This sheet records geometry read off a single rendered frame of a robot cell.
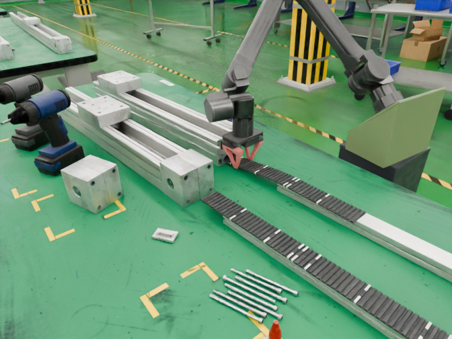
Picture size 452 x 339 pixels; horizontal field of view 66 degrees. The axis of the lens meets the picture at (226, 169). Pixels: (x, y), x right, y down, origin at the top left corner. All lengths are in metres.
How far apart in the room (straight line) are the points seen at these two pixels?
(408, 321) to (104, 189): 0.68
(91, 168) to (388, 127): 0.78
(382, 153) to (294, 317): 0.59
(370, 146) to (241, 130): 0.39
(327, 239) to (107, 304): 0.46
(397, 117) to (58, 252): 0.88
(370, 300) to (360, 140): 0.57
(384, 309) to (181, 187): 0.49
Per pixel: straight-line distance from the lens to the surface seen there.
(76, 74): 2.63
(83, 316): 0.70
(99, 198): 0.90
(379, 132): 1.07
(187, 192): 0.86
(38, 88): 1.29
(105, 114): 1.14
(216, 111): 0.88
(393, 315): 0.66
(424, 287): 0.77
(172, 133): 1.17
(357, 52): 1.18
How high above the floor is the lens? 1.31
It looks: 31 degrees down
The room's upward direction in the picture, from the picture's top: 2 degrees counter-clockwise
